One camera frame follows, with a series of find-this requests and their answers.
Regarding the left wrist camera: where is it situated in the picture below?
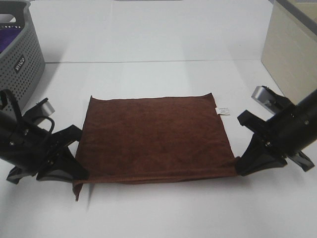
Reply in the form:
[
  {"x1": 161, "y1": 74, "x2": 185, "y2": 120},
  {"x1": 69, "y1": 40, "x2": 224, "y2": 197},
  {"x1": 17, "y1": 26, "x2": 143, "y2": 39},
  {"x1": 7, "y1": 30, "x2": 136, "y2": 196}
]
[{"x1": 37, "y1": 98, "x2": 55, "y2": 117}]

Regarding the purple cloth in basket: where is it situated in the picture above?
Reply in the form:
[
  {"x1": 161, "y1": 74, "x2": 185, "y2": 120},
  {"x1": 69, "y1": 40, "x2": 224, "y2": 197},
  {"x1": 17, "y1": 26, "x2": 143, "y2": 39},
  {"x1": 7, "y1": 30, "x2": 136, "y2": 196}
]
[{"x1": 0, "y1": 28, "x2": 21, "y2": 53}]

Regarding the grey perforated laundry basket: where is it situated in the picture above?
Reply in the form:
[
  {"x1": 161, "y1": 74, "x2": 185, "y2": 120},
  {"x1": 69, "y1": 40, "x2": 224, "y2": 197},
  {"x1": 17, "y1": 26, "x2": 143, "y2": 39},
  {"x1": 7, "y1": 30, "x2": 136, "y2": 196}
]
[{"x1": 0, "y1": 0, "x2": 45, "y2": 110}]

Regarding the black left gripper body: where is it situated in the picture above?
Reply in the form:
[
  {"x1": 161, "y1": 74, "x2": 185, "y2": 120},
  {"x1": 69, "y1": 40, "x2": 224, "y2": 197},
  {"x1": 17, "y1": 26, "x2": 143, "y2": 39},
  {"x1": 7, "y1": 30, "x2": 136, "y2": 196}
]
[{"x1": 21, "y1": 104, "x2": 82, "y2": 176}]

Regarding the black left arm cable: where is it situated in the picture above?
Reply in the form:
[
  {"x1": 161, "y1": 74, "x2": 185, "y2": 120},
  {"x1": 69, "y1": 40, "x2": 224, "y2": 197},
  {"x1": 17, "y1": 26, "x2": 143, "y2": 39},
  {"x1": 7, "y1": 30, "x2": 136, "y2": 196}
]
[{"x1": 0, "y1": 89, "x2": 55, "y2": 136}]

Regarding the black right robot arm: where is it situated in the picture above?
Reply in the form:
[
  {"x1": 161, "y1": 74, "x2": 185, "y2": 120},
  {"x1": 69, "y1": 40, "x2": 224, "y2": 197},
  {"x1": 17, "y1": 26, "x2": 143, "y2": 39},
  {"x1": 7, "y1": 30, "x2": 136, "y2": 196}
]
[{"x1": 235, "y1": 86, "x2": 317, "y2": 176}]

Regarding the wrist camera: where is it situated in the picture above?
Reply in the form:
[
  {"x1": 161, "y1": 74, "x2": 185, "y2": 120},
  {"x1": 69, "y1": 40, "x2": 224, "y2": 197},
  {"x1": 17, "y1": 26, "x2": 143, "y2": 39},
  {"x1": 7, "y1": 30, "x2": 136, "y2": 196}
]
[
  {"x1": 37, "y1": 98, "x2": 55, "y2": 117},
  {"x1": 251, "y1": 86, "x2": 281, "y2": 114}
]

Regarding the beige storage bin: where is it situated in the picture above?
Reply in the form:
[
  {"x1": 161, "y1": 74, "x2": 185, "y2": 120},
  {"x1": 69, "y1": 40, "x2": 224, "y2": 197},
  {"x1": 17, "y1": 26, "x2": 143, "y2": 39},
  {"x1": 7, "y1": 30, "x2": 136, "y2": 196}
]
[{"x1": 261, "y1": 0, "x2": 317, "y2": 104}]

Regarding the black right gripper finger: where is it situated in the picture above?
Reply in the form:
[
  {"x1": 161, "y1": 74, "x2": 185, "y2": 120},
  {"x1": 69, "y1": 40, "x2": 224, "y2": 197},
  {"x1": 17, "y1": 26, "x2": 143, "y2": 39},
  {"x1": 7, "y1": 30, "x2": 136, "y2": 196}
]
[
  {"x1": 288, "y1": 151, "x2": 315, "y2": 172},
  {"x1": 235, "y1": 135, "x2": 287, "y2": 176}
]

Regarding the white towel label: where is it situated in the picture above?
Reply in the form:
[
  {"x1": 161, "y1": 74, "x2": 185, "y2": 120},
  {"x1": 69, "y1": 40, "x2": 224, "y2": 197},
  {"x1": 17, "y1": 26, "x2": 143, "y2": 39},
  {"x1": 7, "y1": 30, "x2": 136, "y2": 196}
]
[{"x1": 215, "y1": 107, "x2": 230, "y2": 116}]

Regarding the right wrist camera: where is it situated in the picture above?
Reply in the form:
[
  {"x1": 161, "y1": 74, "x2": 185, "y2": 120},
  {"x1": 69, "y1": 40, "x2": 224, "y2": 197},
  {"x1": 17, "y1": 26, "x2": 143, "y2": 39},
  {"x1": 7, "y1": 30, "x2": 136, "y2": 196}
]
[{"x1": 251, "y1": 86, "x2": 281, "y2": 114}]

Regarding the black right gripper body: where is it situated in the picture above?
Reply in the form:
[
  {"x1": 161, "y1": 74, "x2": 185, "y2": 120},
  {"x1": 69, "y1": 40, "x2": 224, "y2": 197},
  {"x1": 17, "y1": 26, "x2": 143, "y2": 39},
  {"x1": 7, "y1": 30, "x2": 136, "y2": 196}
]
[{"x1": 238, "y1": 95, "x2": 315, "y2": 159}]

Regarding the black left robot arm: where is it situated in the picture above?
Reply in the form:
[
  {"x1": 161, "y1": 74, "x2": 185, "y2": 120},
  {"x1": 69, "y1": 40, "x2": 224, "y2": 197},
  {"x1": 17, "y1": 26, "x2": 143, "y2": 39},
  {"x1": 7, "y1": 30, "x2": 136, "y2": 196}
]
[{"x1": 0, "y1": 89, "x2": 89, "y2": 184}]

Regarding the brown towel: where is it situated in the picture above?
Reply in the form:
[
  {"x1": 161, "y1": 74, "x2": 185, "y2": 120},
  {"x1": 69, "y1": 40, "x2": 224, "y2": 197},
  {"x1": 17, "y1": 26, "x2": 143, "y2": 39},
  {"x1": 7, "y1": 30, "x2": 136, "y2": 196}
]
[{"x1": 73, "y1": 93, "x2": 237, "y2": 197}]

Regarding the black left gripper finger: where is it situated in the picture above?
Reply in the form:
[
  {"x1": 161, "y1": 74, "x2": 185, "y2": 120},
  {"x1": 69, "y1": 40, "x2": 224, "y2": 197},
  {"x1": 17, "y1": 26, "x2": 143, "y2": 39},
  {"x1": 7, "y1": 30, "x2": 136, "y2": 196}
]
[
  {"x1": 6, "y1": 167, "x2": 35, "y2": 184},
  {"x1": 36, "y1": 146, "x2": 89, "y2": 181}
]

